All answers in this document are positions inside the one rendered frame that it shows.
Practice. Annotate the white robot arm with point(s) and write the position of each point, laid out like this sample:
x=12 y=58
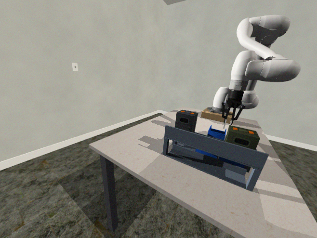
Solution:
x=259 y=62

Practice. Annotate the black case with orange latches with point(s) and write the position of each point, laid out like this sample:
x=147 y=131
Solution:
x=186 y=120

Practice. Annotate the dark green case with handle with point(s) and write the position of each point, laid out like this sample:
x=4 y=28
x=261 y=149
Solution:
x=242 y=137

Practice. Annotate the grey metal shelf rack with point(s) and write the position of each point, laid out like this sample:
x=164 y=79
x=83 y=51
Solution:
x=185 y=143

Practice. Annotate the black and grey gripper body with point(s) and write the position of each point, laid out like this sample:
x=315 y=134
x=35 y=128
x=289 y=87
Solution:
x=237 y=96

